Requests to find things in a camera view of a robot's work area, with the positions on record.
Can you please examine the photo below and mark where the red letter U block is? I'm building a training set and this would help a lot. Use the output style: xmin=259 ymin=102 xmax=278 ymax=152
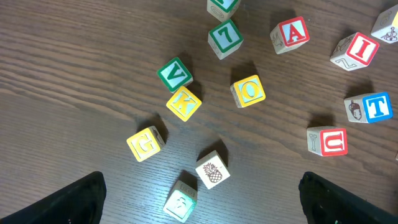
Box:
xmin=307 ymin=126 xmax=348 ymax=157

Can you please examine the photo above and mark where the red letter A block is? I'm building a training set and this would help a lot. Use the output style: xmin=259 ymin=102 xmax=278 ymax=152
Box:
xmin=270 ymin=16 xmax=310 ymax=54

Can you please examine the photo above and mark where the yellow letter O block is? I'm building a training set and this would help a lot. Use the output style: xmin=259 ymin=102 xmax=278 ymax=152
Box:
xmin=230 ymin=75 xmax=266 ymax=108

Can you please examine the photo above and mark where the green number 7 block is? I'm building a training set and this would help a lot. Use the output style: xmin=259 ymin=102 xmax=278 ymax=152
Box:
xmin=208 ymin=19 xmax=244 ymax=60

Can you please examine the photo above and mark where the yellow letter G block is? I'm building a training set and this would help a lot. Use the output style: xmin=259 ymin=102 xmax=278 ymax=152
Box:
xmin=126 ymin=126 xmax=165 ymax=162

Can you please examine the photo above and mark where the yellow block back row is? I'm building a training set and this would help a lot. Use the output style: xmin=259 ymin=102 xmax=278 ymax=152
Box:
xmin=371 ymin=5 xmax=398 ymax=44

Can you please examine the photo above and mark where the yellow letter K block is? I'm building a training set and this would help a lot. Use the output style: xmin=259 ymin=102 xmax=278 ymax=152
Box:
xmin=166 ymin=86 xmax=202 ymax=122

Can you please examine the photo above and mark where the blue letter T block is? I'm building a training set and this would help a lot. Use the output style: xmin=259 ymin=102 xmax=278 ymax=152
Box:
xmin=343 ymin=92 xmax=393 ymax=123

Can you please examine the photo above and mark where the green letter P block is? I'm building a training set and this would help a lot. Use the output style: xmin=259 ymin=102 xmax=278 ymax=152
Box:
xmin=207 ymin=0 xmax=241 ymax=22

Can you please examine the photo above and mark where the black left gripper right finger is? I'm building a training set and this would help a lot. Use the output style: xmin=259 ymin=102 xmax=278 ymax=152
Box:
xmin=298 ymin=171 xmax=397 ymax=224

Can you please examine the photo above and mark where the red letter I block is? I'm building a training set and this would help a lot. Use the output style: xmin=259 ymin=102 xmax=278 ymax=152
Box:
xmin=330 ymin=32 xmax=379 ymax=71

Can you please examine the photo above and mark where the green letter V block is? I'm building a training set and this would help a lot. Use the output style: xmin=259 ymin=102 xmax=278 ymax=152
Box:
xmin=157 ymin=57 xmax=193 ymax=93

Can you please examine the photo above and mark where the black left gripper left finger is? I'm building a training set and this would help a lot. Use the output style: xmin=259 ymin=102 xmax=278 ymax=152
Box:
xmin=1 ymin=171 xmax=106 ymax=224

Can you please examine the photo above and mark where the pineapple B wooden block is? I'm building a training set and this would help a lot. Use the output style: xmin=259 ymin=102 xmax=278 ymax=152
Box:
xmin=195 ymin=151 xmax=231 ymax=189

